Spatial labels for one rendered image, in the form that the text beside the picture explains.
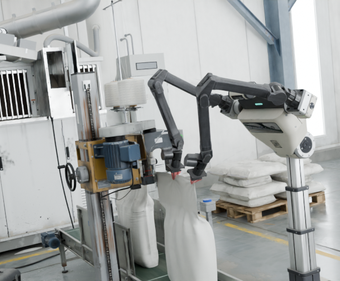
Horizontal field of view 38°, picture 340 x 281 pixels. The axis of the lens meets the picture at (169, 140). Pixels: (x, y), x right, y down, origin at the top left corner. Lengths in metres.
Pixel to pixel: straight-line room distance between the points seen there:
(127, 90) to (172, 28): 5.13
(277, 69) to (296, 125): 6.27
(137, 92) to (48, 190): 3.08
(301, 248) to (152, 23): 5.41
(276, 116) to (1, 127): 3.61
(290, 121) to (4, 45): 3.40
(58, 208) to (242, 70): 4.24
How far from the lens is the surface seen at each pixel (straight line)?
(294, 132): 2.79
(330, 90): 10.07
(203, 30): 8.32
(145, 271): 3.54
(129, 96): 2.94
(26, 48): 5.42
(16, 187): 5.74
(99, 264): 3.25
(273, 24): 9.10
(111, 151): 2.91
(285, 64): 8.80
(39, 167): 5.78
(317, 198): 6.54
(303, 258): 3.13
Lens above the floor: 1.58
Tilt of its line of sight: 5 degrees down
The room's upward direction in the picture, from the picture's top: 6 degrees counter-clockwise
